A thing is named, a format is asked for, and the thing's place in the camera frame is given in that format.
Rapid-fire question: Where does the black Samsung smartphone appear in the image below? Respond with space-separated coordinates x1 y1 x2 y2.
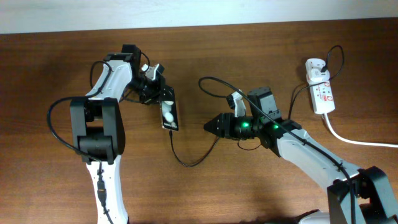
160 101 178 131

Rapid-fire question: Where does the black USB charging cable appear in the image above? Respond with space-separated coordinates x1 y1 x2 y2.
169 45 345 168

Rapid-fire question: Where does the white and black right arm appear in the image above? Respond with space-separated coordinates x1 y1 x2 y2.
204 87 397 223

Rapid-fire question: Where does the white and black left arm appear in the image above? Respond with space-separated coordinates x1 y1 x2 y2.
70 44 178 223

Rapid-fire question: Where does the white USB charger plug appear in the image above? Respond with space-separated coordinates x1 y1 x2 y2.
306 68 330 85

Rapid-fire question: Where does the white power strip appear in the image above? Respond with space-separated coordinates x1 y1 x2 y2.
305 58 335 114

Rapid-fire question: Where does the white power strip cord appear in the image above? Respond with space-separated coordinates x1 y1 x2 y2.
322 113 398 149

